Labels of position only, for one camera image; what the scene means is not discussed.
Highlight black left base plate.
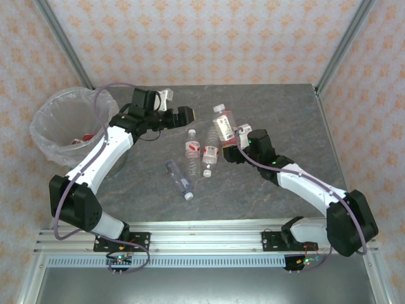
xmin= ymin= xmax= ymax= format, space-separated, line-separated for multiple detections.
xmin=93 ymin=232 xmax=151 ymax=253

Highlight clear bottle red white label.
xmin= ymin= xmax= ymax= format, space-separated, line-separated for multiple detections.
xmin=185 ymin=129 xmax=203 ymax=182
xmin=201 ymin=125 xmax=221 ymax=177
xmin=73 ymin=134 xmax=96 ymax=146

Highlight controller board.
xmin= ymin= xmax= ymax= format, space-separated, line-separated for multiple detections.
xmin=284 ymin=253 xmax=323 ymax=272
xmin=106 ymin=251 xmax=134 ymax=266

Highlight aluminium frame post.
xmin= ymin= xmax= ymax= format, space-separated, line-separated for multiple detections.
xmin=33 ymin=0 xmax=96 ymax=90
xmin=315 ymin=0 xmax=377 ymax=96

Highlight round metal bin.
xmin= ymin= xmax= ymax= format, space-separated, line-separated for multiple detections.
xmin=30 ymin=87 xmax=129 ymax=175

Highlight aluminium mounting rail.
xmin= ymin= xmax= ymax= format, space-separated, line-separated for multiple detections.
xmin=33 ymin=220 xmax=380 ymax=254

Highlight blue tinted clear bottle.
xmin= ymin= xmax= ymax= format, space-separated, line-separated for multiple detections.
xmin=163 ymin=159 xmax=194 ymax=201

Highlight clear plastic-lined bin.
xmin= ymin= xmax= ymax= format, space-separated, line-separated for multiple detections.
xmin=30 ymin=85 xmax=120 ymax=167

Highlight left controller board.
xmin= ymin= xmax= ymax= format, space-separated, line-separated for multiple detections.
xmin=106 ymin=251 xmax=134 ymax=266

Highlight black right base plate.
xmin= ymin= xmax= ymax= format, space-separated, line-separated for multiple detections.
xmin=261 ymin=230 xmax=287 ymax=253

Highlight slotted grey cable duct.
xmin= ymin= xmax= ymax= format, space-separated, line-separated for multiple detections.
xmin=47 ymin=255 xmax=317 ymax=269

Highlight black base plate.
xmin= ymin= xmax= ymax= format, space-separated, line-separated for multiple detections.
xmin=93 ymin=232 xmax=151 ymax=253
xmin=261 ymin=230 xmax=287 ymax=253

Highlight grey metal panel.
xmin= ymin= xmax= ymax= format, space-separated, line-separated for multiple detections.
xmin=18 ymin=267 xmax=390 ymax=304

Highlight right controller board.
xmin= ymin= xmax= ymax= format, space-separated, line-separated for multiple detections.
xmin=284 ymin=253 xmax=323 ymax=272

